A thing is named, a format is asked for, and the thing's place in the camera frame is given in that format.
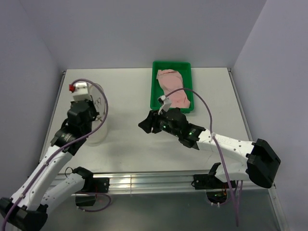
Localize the green plastic tray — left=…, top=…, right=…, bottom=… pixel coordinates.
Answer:
left=150, top=61, right=194, bottom=113

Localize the purple cable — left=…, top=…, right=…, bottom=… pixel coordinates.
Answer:
left=2, top=78, right=109, bottom=227
left=166, top=88, right=244, bottom=227

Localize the pink bra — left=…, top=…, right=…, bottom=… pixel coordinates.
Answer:
left=156, top=69, right=191, bottom=108

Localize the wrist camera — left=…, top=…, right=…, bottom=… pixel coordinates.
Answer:
left=69, top=82, right=91, bottom=102
left=158, top=95, right=172, bottom=115

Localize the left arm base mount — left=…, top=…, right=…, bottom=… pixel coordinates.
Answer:
left=75, top=177, right=110, bottom=210

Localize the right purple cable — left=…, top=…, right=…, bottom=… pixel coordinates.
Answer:
left=166, top=88, right=244, bottom=227

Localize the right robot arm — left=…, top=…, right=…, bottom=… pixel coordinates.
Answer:
left=138, top=108, right=281, bottom=188

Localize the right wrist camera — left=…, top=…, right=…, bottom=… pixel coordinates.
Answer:
left=158, top=95, right=172, bottom=115

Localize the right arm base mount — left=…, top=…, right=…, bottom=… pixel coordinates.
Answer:
left=191, top=174, right=216, bottom=190

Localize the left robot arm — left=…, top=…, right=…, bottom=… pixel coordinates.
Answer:
left=0, top=100, right=99, bottom=231

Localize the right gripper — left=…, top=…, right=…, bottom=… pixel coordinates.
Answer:
left=138, top=107, right=180, bottom=137

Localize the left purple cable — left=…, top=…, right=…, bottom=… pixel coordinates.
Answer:
left=2, top=78, right=109, bottom=227

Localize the white mesh laundry bag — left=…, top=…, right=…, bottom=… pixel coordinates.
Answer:
left=86, top=84, right=108, bottom=146

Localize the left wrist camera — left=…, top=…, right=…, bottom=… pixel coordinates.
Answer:
left=69, top=82, right=91, bottom=102

